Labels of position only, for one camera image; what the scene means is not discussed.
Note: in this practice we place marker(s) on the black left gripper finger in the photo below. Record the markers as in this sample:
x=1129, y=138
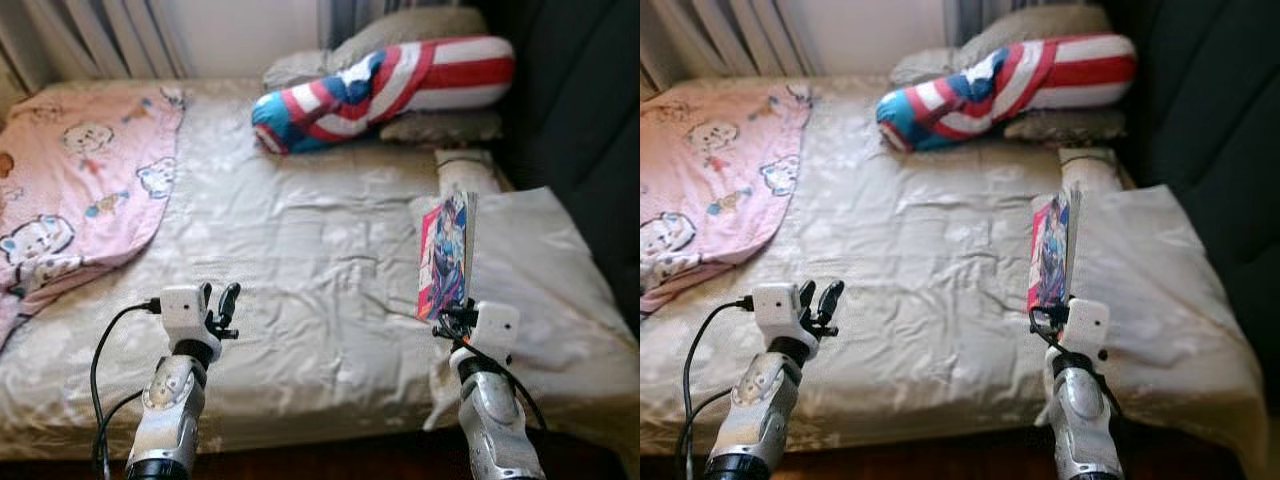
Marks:
x=807, y=296
x=208, y=300
x=231, y=305
x=833, y=303

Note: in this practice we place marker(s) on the pink anime cover book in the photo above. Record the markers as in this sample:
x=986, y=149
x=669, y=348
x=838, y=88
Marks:
x=1052, y=255
x=445, y=260

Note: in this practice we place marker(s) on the pink cartoon bear blanket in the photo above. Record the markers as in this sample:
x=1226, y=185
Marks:
x=710, y=170
x=80, y=180

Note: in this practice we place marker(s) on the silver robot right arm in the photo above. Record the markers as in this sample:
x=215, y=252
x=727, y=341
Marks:
x=495, y=420
x=1085, y=420

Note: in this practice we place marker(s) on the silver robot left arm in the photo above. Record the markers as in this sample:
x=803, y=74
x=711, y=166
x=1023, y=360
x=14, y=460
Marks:
x=170, y=410
x=755, y=410

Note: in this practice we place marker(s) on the grey floral bed sheet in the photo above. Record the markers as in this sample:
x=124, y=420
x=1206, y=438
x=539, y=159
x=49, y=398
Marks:
x=300, y=260
x=920, y=260

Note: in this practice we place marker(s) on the white rolled bedding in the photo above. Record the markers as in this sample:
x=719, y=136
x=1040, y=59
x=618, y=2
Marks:
x=1090, y=172
x=467, y=172

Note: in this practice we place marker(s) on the grey textured pillow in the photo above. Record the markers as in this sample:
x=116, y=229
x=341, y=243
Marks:
x=1030, y=25
x=295, y=70
x=1065, y=128
x=920, y=68
x=410, y=28
x=440, y=130

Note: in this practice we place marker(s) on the red white blue striped pillow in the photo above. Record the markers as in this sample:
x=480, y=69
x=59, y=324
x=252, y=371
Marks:
x=400, y=90
x=1020, y=88

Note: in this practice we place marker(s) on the black upholstered sofa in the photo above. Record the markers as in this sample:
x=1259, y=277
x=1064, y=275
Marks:
x=1210, y=120
x=580, y=120

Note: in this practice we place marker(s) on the grey striped curtain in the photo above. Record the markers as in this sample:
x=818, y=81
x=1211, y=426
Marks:
x=355, y=18
x=980, y=18
x=720, y=40
x=90, y=40

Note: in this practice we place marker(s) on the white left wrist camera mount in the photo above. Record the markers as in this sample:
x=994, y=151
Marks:
x=183, y=315
x=775, y=312

